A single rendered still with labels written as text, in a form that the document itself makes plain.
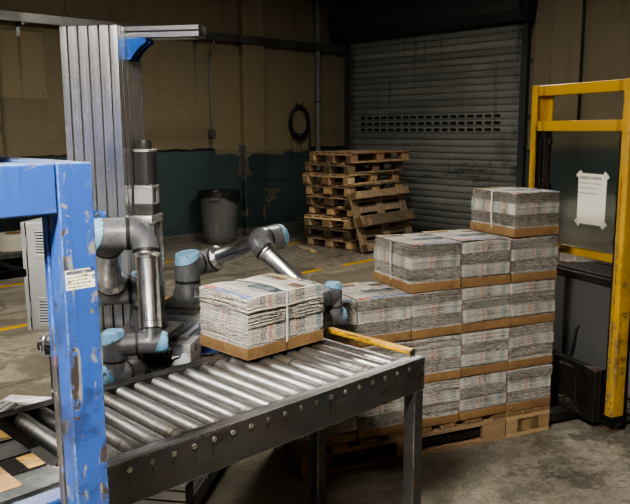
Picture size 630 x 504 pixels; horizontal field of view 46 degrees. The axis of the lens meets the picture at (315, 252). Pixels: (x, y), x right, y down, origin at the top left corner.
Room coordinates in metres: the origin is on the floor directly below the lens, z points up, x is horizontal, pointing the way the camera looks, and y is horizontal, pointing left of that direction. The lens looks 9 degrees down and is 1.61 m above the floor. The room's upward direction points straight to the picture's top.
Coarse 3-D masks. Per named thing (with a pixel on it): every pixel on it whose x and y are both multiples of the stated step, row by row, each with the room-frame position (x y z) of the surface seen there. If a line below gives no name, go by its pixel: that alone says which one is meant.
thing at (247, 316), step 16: (208, 288) 2.65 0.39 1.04; (224, 288) 2.65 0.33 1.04; (240, 288) 2.66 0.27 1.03; (256, 288) 2.67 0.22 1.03; (208, 304) 2.66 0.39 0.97; (224, 304) 2.59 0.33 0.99; (240, 304) 2.52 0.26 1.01; (256, 304) 2.52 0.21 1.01; (272, 304) 2.58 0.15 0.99; (208, 320) 2.67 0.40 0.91; (224, 320) 2.59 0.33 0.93; (240, 320) 2.53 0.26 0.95; (256, 320) 2.53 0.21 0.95; (272, 320) 2.58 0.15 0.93; (224, 336) 2.60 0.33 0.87; (240, 336) 2.53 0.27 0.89; (256, 336) 2.53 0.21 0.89; (272, 336) 2.58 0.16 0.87
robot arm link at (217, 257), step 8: (280, 224) 3.33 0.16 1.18; (272, 232) 3.22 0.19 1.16; (280, 232) 3.26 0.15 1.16; (240, 240) 3.38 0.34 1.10; (280, 240) 3.25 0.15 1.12; (288, 240) 3.31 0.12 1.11; (208, 248) 3.48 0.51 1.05; (216, 248) 3.47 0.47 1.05; (224, 248) 3.41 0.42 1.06; (232, 248) 3.38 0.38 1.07; (240, 248) 3.35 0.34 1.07; (248, 248) 3.33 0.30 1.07; (280, 248) 3.29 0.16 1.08; (208, 256) 3.44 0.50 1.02; (216, 256) 3.43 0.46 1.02; (224, 256) 3.40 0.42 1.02; (232, 256) 3.38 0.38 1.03; (240, 256) 3.37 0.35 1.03; (208, 264) 3.44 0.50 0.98; (216, 264) 3.44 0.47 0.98; (224, 264) 3.45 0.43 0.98; (208, 272) 3.47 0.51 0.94
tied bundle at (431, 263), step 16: (384, 240) 3.69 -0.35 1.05; (384, 256) 3.68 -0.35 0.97; (400, 256) 3.53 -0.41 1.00; (416, 256) 3.45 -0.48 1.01; (432, 256) 3.49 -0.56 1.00; (448, 256) 3.52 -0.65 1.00; (384, 272) 3.68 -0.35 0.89; (400, 272) 3.53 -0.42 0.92; (416, 272) 3.45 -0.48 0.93; (432, 272) 3.49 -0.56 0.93; (448, 272) 3.52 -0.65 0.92
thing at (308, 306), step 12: (264, 276) 2.87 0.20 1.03; (276, 276) 2.87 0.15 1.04; (288, 276) 2.87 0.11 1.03; (300, 288) 2.67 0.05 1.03; (312, 288) 2.71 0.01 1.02; (300, 300) 2.67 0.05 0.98; (312, 300) 2.71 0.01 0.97; (300, 312) 2.67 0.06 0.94; (312, 312) 2.71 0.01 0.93; (300, 324) 2.68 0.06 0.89; (312, 324) 2.72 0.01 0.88
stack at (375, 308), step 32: (352, 288) 3.59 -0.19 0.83; (384, 288) 3.58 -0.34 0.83; (480, 288) 3.60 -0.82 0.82; (352, 320) 3.31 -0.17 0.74; (384, 320) 3.38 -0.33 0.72; (416, 320) 3.45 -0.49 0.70; (448, 320) 3.53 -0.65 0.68; (480, 320) 3.60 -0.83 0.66; (384, 352) 3.38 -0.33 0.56; (416, 352) 3.45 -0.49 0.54; (448, 352) 3.52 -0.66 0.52; (480, 352) 3.61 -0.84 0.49; (448, 384) 3.53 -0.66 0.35; (480, 384) 3.60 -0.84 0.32; (384, 416) 3.38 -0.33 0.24; (288, 448) 3.36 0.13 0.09; (352, 448) 3.31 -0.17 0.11; (384, 448) 3.53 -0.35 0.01; (448, 448) 3.53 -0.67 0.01
